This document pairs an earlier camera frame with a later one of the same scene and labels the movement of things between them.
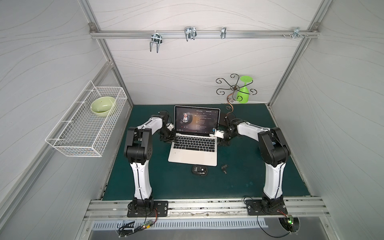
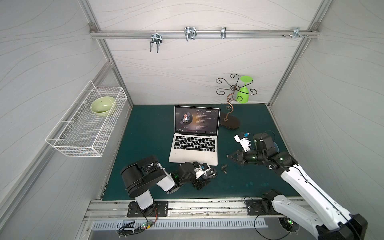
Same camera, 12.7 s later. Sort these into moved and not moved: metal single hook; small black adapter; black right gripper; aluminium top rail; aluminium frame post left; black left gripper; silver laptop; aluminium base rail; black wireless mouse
Moved: black left gripper; black wireless mouse; black right gripper
Not moved: aluminium frame post left; aluminium top rail; aluminium base rail; metal single hook; silver laptop; small black adapter
